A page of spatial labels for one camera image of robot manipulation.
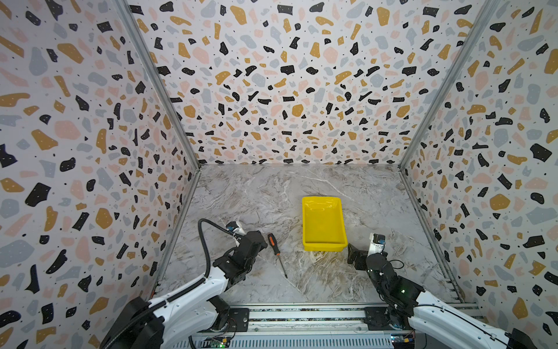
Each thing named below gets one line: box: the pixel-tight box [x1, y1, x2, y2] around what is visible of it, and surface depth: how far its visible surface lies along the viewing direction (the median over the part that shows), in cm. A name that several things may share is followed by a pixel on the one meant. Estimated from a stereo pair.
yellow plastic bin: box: [301, 196, 349, 253], surface depth 98 cm
